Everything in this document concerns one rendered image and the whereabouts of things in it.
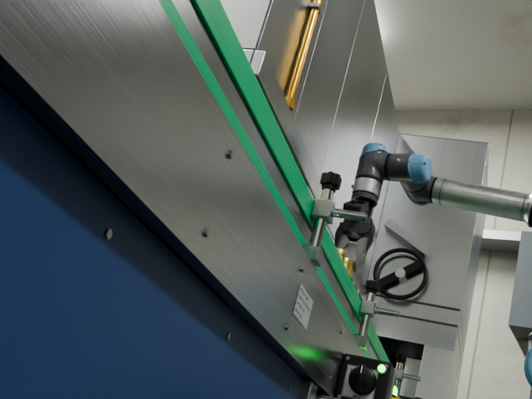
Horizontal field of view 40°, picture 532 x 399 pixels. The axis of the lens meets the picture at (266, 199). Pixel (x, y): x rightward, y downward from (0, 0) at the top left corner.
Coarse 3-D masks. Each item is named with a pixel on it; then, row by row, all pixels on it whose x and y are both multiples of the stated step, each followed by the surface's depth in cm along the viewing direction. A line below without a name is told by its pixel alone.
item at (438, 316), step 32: (448, 160) 305; (480, 160) 301; (416, 224) 297; (448, 224) 293; (480, 224) 324; (448, 256) 288; (448, 288) 282; (384, 320) 283; (416, 320) 280; (448, 320) 277; (416, 352) 291
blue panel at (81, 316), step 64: (0, 128) 39; (0, 192) 40; (64, 192) 45; (0, 256) 41; (64, 256) 46; (128, 256) 54; (0, 320) 41; (64, 320) 47; (128, 320) 55; (192, 320) 66; (0, 384) 42; (64, 384) 48; (128, 384) 57; (192, 384) 68; (256, 384) 86
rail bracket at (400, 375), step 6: (402, 354) 192; (402, 360) 192; (402, 366) 191; (396, 372) 190; (402, 372) 190; (396, 378) 190; (402, 378) 190; (408, 378) 190; (414, 378) 189; (420, 378) 189; (396, 384) 189
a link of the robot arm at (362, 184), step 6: (360, 180) 194; (366, 180) 194; (372, 180) 194; (354, 186) 196; (360, 186) 194; (366, 186) 193; (372, 186) 193; (378, 186) 194; (354, 192) 195; (366, 192) 193; (372, 192) 193; (378, 192) 194; (378, 198) 195
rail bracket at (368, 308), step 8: (368, 280) 140; (368, 288) 139; (376, 288) 139; (368, 296) 139; (368, 304) 138; (360, 312) 137; (368, 312) 137; (376, 312) 138; (384, 312) 137; (392, 312) 137; (368, 320) 137; (360, 328) 137; (360, 336) 135; (360, 344) 135
